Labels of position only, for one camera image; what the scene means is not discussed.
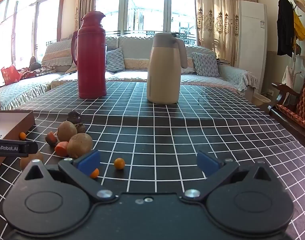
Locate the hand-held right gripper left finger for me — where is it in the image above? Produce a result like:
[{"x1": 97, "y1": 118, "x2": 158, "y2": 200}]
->
[{"x1": 24, "y1": 150, "x2": 119, "y2": 203}]

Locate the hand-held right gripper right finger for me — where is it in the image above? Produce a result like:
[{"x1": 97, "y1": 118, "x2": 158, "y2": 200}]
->
[{"x1": 180, "y1": 151, "x2": 280, "y2": 202}]

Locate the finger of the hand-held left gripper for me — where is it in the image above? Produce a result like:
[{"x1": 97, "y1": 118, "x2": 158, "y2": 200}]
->
[{"x1": 18, "y1": 141, "x2": 39, "y2": 155}]

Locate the brown kiwi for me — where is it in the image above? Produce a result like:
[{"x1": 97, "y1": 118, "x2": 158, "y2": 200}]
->
[{"x1": 20, "y1": 151, "x2": 44, "y2": 170}]

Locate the brown cardboard box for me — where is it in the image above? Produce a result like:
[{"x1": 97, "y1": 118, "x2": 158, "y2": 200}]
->
[{"x1": 0, "y1": 110, "x2": 36, "y2": 176}]

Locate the carrot piece with dark end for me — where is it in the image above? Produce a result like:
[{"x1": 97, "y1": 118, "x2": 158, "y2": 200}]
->
[{"x1": 45, "y1": 132, "x2": 58, "y2": 146}]

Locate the orange carrot piece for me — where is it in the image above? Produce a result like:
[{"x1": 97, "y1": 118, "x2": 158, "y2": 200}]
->
[{"x1": 55, "y1": 141, "x2": 69, "y2": 157}]

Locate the lower brown potato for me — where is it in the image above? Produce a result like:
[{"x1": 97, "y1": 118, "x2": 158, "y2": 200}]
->
[{"x1": 67, "y1": 133, "x2": 93, "y2": 159}]

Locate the kiwi with sticker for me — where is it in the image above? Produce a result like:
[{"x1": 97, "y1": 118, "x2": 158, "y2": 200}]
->
[{"x1": 57, "y1": 121, "x2": 77, "y2": 142}]

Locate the black checked tablecloth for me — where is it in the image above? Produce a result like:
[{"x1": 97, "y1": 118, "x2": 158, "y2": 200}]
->
[{"x1": 0, "y1": 80, "x2": 305, "y2": 240}]

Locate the red plastic bag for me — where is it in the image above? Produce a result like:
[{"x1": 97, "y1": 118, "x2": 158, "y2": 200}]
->
[{"x1": 1, "y1": 65, "x2": 22, "y2": 86}]

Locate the patterned folded blanket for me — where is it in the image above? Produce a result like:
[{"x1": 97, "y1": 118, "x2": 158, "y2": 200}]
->
[{"x1": 20, "y1": 66, "x2": 57, "y2": 80}]

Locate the white plastic bin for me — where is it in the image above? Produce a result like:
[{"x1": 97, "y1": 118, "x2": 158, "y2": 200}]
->
[{"x1": 252, "y1": 91, "x2": 272, "y2": 107}]

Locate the dark brown cloth bundle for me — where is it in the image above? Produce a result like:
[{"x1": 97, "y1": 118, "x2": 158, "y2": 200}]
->
[{"x1": 30, "y1": 56, "x2": 42, "y2": 71}]

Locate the beige quilted sofa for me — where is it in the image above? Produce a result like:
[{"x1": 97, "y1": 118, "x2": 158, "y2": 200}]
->
[{"x1": 0, "y1": 35, "x2": 259, "y2": 110}]

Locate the zigzag patterned pillow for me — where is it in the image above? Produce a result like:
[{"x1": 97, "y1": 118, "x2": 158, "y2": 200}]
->
[
  {"x1": 192, "y1": 52, "x2": 220, "y2": 78},
  {"x1": 106, "y1": 47, "x2": 126, "y2": 74}
]

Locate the beige thermal carafe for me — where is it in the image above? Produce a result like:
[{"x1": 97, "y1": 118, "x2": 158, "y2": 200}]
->
[{"x1": 146, "y1": 32, "x2": 187, "y2": 105}]

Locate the wooden armchair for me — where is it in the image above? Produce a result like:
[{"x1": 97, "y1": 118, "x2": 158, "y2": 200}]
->
[{"x1": 266, "y1": 69, "x2": 305, "y2": 153}]

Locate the red thermos flask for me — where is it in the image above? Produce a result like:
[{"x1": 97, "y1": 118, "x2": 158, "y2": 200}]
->
[{"x1": 71, "y1": 11, "x2": 108, "y2": 99}]

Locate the white standing air conditioner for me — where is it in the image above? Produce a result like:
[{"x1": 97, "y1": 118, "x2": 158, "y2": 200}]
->
[{"x1": 236, "y1": 0, "x2": 268, "y2": 96}]

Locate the large side window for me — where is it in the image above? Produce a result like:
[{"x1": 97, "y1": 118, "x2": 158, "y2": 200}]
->
[{"x1": 0, "y1": 0, "x2": 61, "y2": 64}]

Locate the white coat rack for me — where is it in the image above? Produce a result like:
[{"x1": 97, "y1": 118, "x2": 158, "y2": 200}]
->
[{"x1": 282, "y1": 0, "x2": 305, "y2": 98}]

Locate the beige embroidered curtain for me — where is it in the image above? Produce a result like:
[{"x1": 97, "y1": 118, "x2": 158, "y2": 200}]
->
[
  {"x1": 76, "y1": 0, "x2": 101, "y2": 35},
  {"x1": 193, "y1": 0, "x2": 258, "y2": 68}
]

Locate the black hanging jacket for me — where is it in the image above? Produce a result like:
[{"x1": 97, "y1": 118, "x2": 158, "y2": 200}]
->
[{"x1": 277, "y1": 0, "x2": 296, "y2": 57}]

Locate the yellow hanging garment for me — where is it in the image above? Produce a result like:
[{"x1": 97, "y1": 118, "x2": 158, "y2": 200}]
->
[{"x1": 292, "y1": 10, "x2": 305, "y2": 41}]

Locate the glass balcony door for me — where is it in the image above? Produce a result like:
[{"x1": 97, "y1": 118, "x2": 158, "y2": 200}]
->
[{"x1": 97, "y1": 0, "x2": 196, "y2": 46}]

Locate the cream brimmed hat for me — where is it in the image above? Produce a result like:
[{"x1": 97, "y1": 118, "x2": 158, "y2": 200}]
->
[{"x1": 292, "y1": 0, "x2": 305, "y2": 14}]

